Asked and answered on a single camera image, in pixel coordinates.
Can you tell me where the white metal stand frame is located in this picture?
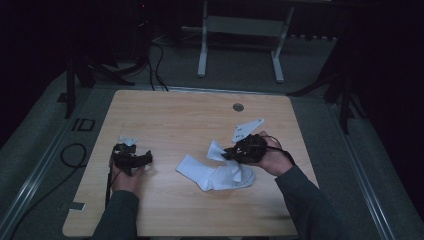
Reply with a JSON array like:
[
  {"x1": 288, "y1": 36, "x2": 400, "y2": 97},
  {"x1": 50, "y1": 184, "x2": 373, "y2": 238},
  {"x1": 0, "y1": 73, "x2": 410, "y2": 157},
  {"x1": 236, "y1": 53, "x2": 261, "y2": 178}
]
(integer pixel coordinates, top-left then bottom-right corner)
[{"x1": 181, "y1": 0, "x2": 296, "y2": 84}]

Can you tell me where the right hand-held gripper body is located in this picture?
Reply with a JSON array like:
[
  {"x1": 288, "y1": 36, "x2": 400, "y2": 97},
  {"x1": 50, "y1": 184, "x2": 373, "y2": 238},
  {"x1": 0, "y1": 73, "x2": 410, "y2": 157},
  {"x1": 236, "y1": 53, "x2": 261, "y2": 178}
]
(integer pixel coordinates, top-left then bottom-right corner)
[{"x1": 229, "y1": 117, "x2": 269, "y2": 165}]

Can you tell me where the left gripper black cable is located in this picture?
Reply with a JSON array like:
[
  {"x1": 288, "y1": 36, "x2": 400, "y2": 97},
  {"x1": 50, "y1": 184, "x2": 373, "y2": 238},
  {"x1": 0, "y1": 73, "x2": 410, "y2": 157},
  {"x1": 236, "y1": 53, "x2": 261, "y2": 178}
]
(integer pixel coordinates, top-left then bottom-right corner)
[{"x1": 104, "y1": 159, "x2": 116, "y2": 209}]

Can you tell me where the white sock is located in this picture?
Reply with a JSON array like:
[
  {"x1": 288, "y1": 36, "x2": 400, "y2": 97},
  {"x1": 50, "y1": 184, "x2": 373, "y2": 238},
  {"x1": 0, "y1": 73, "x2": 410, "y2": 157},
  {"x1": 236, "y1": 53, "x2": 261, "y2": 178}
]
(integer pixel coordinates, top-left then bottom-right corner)
[
  {"x1": 175, "y1": 154, "x2": 257, "y2": 193},
  {"x1": 206, "y1": 139, "x2": 245, "y2": 183}
]

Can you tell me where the black tripod stand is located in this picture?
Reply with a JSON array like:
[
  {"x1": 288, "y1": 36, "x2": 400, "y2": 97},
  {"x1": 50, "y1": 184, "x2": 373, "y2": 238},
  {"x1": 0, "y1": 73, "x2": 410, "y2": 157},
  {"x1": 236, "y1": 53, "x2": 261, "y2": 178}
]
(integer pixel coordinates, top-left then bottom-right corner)
[
  {"x1": 286, "y1": 33, "x2": 369, "y2": 135},
  {"x1": 57, "y1": 49, "x2": 149, "y2": 120}
]

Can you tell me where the black cables bundle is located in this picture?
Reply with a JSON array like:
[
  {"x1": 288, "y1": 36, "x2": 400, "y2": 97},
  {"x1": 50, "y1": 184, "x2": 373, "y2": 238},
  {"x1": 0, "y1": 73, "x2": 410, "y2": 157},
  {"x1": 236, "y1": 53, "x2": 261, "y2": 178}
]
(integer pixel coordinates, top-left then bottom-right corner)
[{"x1": 145, "y1": 39, "x2": 170, "y2": 92}]

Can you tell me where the person's left hand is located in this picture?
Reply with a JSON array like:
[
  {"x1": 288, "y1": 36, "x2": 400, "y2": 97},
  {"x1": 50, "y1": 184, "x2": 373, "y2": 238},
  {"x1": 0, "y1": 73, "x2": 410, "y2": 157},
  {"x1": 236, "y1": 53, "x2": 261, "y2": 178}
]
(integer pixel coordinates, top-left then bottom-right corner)
[{"x1": 110, "y1": 163, "x2": 147, "y2": 195}]

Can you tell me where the grey tape piece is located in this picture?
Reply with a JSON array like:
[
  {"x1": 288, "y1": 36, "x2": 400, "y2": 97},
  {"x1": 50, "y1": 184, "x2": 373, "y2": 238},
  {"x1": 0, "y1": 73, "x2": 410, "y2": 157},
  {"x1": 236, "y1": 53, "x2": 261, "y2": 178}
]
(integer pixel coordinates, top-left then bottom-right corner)
[{"x1": 67, "y1": 201, "x2": 87, "y2": 212}]

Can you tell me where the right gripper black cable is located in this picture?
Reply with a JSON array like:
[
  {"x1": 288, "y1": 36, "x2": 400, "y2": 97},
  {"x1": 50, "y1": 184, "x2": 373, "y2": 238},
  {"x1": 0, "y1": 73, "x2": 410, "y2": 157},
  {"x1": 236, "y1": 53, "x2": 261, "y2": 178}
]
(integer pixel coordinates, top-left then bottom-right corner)
[{"x1": 264, "y1": 134, "x2": 297, "y2": 167}]

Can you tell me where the metal floor rail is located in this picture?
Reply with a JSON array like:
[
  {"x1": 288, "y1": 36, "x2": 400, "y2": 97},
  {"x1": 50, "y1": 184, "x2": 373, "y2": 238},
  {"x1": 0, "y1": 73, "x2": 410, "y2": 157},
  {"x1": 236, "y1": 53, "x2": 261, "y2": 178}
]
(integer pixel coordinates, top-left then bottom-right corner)
[
  {"x1": 328, "y1": 104, "x2": 398, "y2": 240},
  {"x1": 0, "y1": 93, "x2": 96, "y2": 234}
]

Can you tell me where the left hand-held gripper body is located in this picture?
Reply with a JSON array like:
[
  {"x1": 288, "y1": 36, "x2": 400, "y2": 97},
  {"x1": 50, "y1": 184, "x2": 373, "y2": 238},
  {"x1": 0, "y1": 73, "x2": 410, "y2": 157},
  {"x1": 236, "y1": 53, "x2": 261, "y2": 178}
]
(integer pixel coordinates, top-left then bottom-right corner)
[{"x1": 111, "y1": 135, "x2": 144, "y2": 177}]

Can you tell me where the black floor cable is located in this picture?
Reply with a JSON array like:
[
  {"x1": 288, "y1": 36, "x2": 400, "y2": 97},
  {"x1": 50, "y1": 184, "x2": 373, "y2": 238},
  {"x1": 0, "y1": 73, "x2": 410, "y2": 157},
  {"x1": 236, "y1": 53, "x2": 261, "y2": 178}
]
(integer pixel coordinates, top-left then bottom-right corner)
[{"x1": 8, "y1": 142, "x2": 88, "y2": 239}]

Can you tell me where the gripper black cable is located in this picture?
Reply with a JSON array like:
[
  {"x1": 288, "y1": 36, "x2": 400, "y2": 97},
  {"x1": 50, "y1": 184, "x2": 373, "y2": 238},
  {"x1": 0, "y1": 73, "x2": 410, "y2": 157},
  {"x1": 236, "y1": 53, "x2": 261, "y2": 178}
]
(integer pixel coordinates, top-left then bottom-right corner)
[
  {"x1": 104, "y1": 159, "x2": 116, "y2": 209},
  {"x1": 264, "y1": 134, "x2": 297, "y2": 167}
]

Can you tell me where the person's right hand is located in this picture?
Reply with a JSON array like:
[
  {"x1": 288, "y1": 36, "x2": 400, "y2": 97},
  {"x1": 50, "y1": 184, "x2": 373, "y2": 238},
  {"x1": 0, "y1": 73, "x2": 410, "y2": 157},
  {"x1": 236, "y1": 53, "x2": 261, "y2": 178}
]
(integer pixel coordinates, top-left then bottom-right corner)
[{"x1": 254, "y1": 130, "x2": 296, "y2": 177}]

